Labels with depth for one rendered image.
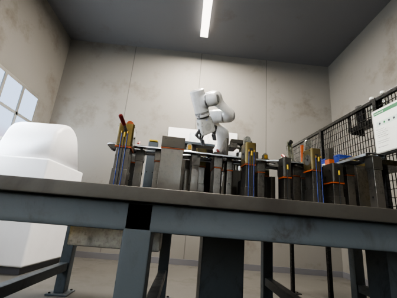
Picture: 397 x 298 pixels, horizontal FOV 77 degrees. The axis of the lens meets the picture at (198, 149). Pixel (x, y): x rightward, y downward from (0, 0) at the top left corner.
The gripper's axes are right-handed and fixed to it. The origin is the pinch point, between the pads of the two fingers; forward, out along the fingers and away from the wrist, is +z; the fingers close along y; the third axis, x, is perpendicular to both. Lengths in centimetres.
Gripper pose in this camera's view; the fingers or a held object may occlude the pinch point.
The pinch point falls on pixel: (208, 141)
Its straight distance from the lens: 151.9
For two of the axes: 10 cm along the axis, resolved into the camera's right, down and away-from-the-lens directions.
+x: -6.0, -1.1, 8.0
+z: 2.3, 9.3, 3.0
